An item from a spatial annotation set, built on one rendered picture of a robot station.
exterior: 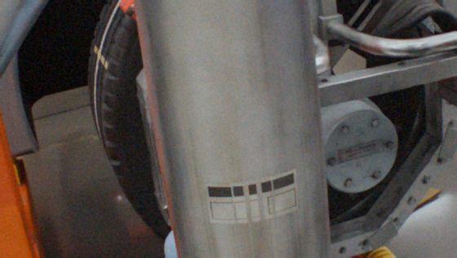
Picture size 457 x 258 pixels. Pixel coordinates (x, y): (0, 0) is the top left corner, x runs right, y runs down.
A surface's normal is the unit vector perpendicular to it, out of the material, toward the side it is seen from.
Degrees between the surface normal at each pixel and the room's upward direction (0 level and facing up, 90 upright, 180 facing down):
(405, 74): 90
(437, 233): 0
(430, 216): 0
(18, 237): 90
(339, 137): 90
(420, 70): 90
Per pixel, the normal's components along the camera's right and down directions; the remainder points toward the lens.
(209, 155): -0.33, 0.40
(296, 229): 0.51, 0.27
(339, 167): 0.29, 0.33
